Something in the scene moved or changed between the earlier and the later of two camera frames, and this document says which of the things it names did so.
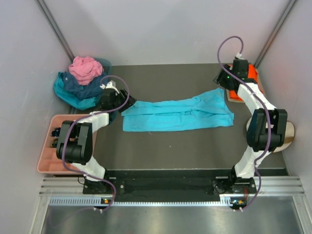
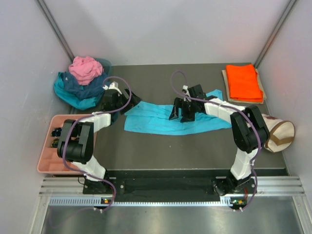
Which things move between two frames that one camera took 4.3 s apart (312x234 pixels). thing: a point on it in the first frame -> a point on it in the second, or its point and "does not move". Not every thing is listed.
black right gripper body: [221, 80] -> [195, 103]
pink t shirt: [85, 69] does not move
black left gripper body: [120, 100] does not move
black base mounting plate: [169, 183] does not move
